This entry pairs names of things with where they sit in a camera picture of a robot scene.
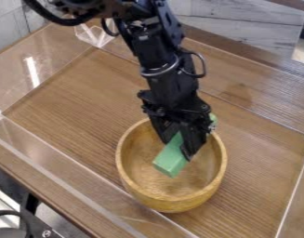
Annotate brown wooden bowl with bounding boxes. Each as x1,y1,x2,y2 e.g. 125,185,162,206
117,119,227,213

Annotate black metal table bracket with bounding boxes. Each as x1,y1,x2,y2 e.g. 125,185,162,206
20,192,63,238

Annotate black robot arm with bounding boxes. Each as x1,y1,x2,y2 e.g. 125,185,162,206
24,0,213,159

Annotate clear acrylic corner bracket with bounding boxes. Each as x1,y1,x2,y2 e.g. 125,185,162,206
75,24,115,48

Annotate black cable under table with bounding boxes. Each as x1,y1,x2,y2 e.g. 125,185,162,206
0,209,35,224

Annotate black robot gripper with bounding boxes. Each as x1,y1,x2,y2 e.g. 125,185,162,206
135,46,214,162

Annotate green rectangular block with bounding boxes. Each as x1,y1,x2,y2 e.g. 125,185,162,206
153,112,218,178

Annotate clear acrylic tray wall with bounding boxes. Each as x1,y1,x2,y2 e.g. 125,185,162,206
0,114,199,238

